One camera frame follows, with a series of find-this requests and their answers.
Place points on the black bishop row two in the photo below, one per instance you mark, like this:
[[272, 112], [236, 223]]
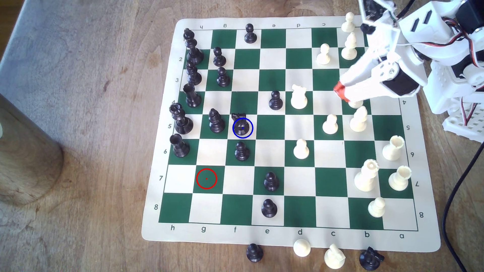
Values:
[[193, 47]]

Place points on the white queen chess piece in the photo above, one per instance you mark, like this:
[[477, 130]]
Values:
[[366, 177]]

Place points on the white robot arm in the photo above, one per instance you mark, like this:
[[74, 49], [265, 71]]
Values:
[[435, 34]]

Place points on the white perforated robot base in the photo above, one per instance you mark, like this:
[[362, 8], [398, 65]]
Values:
[[463, 124]]

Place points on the white bishop chess piece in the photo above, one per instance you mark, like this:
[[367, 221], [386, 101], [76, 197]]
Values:
[[349, 48], [334, 258], [358, 121]]

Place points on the black pawn chess piece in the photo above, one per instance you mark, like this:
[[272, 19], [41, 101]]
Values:
[[271, 183], [242, 152], [275, 102], [269, 209], [223, 78], [254, 254], [219, 58], [250, 34]]

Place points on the black rook chess piece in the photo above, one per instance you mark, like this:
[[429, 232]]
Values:
[[179, 147], [192, 97]]

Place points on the black bishop chess piece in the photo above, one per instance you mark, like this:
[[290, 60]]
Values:
[[216, 122], [193, 74]]

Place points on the white rook chess piece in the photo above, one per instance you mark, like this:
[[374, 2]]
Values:
[[399, 179], [393, 149]]

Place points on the green and cream chess mat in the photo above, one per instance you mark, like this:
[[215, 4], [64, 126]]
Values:
[[295, 189]]

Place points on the white pawn chess piece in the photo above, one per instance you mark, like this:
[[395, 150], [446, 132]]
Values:
[[301, 248], [330, 125], [356, 104], [301, 150], [323, 55], [348, 24], [377, 208]]

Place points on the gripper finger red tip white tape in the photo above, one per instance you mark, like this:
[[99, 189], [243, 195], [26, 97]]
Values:
[[359, 70], [365, 90]]

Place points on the brown cylindrical post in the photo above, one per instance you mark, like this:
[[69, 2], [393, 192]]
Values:
[[22, 158]]

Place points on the white knight chess piece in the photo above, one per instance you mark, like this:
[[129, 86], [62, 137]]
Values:
[[298, 98]]

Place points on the black knight chess piece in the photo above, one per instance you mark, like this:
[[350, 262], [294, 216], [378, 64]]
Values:
[[242, 126], [370, 259]]

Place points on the black queen chess piece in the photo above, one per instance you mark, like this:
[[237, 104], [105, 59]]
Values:
[[182, 121]]

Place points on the black camera on white mount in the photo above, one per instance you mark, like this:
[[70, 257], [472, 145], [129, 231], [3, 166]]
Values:
[[376, 11]]

